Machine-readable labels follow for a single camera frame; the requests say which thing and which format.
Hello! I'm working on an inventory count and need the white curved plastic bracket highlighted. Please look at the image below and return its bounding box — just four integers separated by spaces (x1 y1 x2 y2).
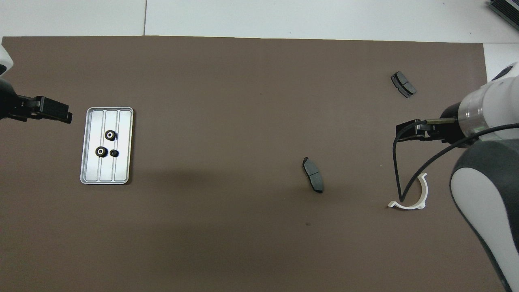
388 172 429 210

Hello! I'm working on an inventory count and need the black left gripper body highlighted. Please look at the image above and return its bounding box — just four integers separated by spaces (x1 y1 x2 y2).
0 79 41 121

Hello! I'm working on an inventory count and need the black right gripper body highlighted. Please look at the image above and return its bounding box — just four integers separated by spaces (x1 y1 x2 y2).
424 101 478 147

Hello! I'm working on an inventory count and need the dark grey brake pad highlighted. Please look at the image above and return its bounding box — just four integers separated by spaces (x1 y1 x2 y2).
390 71 417 99
302 157 324 194

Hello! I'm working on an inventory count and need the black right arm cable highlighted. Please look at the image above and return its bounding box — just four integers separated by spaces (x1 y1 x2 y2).
392 118 519 203

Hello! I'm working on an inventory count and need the grey ridged device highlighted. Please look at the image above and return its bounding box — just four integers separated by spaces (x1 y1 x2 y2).
489 0 519 31

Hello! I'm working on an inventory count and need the brown table mat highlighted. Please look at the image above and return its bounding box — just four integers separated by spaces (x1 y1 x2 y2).
0 36 510 292

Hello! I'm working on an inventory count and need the silver metal tray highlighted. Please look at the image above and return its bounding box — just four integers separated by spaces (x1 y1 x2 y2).
80 107 134 185

